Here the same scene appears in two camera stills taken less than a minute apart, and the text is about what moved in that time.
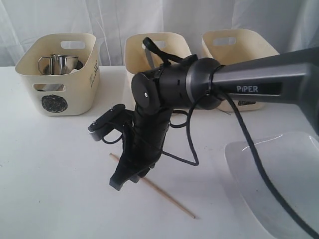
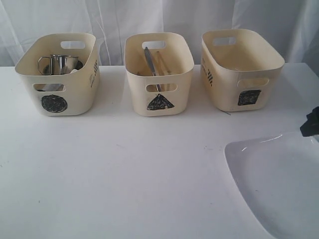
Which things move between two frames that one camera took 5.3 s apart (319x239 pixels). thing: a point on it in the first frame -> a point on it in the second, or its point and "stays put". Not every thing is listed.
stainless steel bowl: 46,69 stays put
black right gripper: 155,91 -> 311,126
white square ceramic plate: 292,160 stays put
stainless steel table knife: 150,59 stays put
